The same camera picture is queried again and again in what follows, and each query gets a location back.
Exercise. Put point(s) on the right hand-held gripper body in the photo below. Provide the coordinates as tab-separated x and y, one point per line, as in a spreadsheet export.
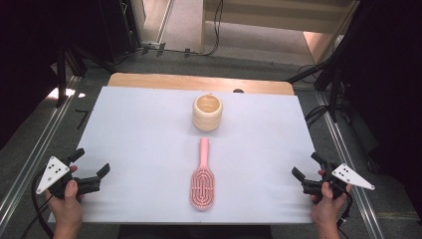
348	176

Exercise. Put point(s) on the aluminium floor rail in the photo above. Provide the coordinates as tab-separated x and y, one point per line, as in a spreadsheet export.
40	146
345	156

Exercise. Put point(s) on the black cabinet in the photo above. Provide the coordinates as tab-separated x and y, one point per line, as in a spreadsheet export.
116	30

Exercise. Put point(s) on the black metal stand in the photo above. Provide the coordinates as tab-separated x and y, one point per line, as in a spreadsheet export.
60	76
335	89

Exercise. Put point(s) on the white table mat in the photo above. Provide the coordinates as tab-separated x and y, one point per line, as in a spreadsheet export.
139	132

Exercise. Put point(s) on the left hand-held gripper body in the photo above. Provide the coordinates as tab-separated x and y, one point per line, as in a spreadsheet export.
53	172

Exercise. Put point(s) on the black curtain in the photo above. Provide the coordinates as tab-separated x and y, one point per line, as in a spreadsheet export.
26	49
391	83

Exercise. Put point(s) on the wooden table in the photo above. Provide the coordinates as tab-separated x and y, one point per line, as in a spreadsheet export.
166	81

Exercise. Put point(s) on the person's right hand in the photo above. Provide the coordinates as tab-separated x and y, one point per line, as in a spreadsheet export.
326	210

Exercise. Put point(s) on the person's left hand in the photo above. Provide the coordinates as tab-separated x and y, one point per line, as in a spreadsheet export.
68	209

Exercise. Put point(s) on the light wooden platform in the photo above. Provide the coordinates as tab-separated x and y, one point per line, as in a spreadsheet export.
265	13

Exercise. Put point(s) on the yellow floor tape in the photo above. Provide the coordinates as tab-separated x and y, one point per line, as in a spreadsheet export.
398	215

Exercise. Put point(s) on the pink hairbrush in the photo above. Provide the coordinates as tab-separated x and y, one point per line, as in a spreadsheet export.
202	186

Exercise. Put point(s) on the beige ribbed cup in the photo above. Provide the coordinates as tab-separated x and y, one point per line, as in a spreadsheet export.
207	121

